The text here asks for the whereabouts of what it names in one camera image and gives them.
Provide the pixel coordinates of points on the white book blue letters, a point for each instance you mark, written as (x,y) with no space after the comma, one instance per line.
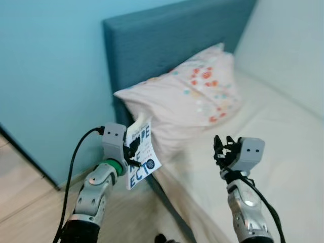
(147,169)

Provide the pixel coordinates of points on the pink patterned pillow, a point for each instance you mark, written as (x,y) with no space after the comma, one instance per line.
(177,96)

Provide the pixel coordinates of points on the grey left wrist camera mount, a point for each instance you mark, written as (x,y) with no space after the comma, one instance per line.
(114,139)

